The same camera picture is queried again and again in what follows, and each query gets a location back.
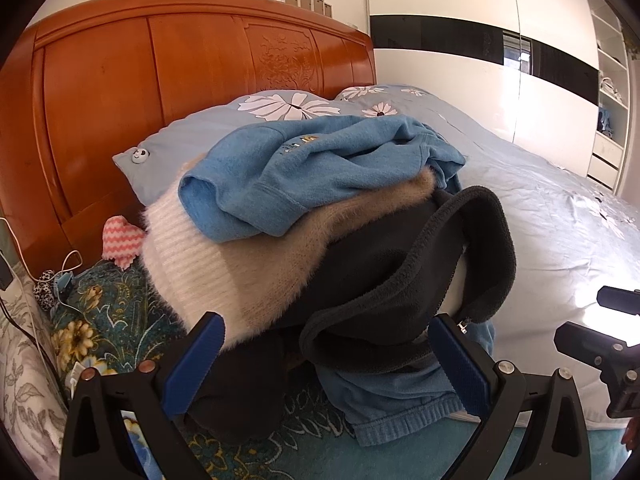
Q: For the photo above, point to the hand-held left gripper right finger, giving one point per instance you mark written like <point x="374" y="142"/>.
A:
<point x="460" y="365"/>

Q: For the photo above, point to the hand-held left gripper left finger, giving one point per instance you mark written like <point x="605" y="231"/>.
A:
<point x="197" y="360"/>

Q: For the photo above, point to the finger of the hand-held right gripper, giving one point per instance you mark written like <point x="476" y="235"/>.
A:
<point x="585" y="342"/>
<point x="620" y="300"/>

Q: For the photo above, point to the beige white fuzzy sweater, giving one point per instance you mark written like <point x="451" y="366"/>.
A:
<point x="210" y="270"/>

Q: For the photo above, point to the dark grey fleece jacket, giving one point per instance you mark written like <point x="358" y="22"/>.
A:
<point x="390" y="290"/>

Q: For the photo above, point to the blue sweater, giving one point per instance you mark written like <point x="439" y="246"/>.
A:
<point x="310" y="170"/>

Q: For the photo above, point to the black garment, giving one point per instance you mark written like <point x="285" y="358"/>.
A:
<point x="245" y="390"/>

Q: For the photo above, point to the blue ribbed-hem pants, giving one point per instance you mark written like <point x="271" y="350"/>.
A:
<point x="390" y="410"/>

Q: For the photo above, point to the green floral blanket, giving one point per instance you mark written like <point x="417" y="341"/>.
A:
<point x="110" y="330"/>

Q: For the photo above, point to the light blue floral duvet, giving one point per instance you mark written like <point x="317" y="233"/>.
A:
<point x="550" y="220"/>

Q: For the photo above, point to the pink zigzag cloth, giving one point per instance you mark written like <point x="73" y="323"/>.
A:
<point x="120" y="242"/>

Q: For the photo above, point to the small blue object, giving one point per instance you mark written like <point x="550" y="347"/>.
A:
<point x="65" y="284"/>

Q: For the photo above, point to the leopard print item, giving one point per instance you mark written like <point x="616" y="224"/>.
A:
<point x="46" y="290"/>

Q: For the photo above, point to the grey leaf-print sheet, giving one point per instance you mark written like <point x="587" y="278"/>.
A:
<point x="25" y="400"/>

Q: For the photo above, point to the blue item on shelf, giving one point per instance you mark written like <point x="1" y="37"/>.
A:
<point x="605" y="122"/>

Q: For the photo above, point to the white item on shelf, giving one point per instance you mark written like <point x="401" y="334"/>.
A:
<point x="611" y="89"/>

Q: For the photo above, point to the small panda clip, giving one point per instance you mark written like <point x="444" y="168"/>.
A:
<point x="140" y="156"/>

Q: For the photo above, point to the black adapter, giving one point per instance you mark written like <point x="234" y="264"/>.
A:
<point x="3" y="272"/>

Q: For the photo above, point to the light blue floral pillow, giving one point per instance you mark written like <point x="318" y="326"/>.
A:
<point x="200" y="130"/>
<point x="380" y="102"/>

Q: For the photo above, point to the white wardrobe with black stripe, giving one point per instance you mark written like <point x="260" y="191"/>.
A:
<point x="450" y="75"/>

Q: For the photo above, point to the wooden headboard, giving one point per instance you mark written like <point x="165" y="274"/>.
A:
<point x="100" y="85"/>

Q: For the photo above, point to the white wall socket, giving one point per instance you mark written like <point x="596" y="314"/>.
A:
<point x="352" y="24"/>

